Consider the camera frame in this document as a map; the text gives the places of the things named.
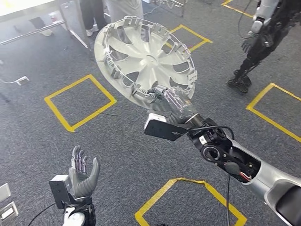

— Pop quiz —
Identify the black humanoid robot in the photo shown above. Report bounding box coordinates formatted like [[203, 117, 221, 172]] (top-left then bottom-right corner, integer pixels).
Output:
[[228, 0, 301, 94]]

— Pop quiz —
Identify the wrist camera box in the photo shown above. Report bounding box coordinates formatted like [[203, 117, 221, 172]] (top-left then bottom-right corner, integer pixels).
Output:
[[144, 113, 189, 142], [48, 174, 74, 210]]

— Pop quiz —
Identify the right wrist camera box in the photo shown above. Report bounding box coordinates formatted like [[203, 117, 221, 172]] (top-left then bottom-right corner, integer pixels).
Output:
[[144, 113, 189, 142]]

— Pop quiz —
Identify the silver wheel hubcap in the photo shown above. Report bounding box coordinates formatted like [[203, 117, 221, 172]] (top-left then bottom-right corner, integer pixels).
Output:
[[94, 16, 198, 110]]

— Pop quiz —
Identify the grey floor socket plate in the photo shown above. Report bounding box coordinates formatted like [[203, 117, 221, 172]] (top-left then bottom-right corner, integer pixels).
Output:
[[0, 183, 12, 203], [0, 201, 19, 223]]

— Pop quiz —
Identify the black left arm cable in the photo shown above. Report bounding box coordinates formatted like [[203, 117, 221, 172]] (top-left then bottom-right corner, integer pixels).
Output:
[[28, 202, 56, 226]]

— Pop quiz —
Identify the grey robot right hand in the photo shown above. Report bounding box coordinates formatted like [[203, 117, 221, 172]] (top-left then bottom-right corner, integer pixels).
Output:
[[146, 86, 205, 126]]

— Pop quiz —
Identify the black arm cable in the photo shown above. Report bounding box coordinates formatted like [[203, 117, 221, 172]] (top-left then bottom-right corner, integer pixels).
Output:
[[28, 202, 56, 226], [226, 174, 232, 226]]

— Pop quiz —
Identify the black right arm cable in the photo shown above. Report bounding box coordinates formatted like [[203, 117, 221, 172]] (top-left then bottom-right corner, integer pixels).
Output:
[[226, 174, 232, 226]]

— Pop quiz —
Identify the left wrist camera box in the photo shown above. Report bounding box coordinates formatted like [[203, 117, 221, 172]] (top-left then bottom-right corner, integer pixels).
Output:
[[48, 174, 74, 210]]

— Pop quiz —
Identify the white power strip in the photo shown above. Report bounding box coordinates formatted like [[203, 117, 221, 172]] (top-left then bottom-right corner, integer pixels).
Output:
[[15, 75, 30, 87]]

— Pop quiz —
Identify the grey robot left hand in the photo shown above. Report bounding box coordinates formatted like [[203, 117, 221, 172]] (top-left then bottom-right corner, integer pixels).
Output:
[[68, 145, 101, 199]]

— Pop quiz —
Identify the white side panel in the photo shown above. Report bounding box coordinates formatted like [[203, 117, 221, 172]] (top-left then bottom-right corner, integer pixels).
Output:
[[58, 0, 91, 50]]

